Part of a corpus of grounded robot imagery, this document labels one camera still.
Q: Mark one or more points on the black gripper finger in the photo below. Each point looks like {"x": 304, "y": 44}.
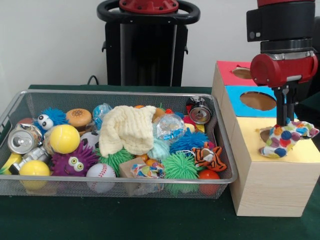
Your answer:
{"x": 290, "y": 105}
{"x": 281, "y": 107}

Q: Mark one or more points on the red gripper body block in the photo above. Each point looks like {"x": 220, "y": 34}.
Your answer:
{"x": 280, "y": 72}

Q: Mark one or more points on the colourful wrapper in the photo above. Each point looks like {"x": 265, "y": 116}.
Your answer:
{"x": 147, "y": 171}
{"x": 280, "y": 142}

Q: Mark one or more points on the wooden box with three holes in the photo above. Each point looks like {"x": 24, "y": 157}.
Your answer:
{"x": 272, "y": 187}

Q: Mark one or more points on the green cloth on side table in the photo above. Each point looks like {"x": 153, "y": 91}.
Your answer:
{"x": 312, "y": 110}

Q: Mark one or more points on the tiger plush toy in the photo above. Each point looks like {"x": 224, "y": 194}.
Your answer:
{"x": 210, "y": 157}

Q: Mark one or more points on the green spiky rubber ball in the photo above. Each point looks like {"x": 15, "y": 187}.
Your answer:
{"x": 178, "y": 166}

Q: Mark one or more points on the cream waffle cloth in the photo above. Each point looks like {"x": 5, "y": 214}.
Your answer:
{"x": 125, "y": 127}

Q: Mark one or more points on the white baseball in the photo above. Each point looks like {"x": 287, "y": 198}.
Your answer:
{"x": 100, "y": 171}

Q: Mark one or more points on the yellow tennis ball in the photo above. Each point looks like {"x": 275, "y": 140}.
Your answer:
{"x": 65, "y": 138}

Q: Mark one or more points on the purple spiky monster toy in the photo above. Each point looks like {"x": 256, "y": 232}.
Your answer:
{"x": 65, "y": 162}

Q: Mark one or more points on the plain yellow ball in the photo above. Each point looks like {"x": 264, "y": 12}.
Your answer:
{"x": 35, "y": 168}

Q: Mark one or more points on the crushed silver drink can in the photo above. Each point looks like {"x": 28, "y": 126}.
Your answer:
{"x": 21, "y": 142}

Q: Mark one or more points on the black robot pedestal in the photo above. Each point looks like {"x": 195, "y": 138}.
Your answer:
{"x": 150, "y": 50}

